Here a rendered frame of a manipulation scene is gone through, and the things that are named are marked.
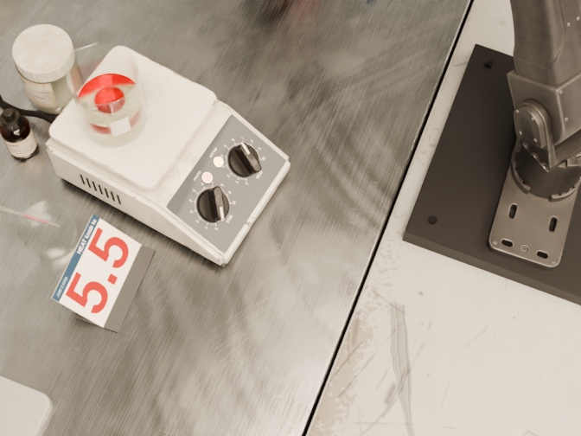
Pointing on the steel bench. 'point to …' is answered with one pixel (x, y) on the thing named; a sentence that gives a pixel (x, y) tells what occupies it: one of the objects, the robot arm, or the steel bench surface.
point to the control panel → (220, 231)
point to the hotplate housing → (169, 221)
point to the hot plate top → (161, 92)
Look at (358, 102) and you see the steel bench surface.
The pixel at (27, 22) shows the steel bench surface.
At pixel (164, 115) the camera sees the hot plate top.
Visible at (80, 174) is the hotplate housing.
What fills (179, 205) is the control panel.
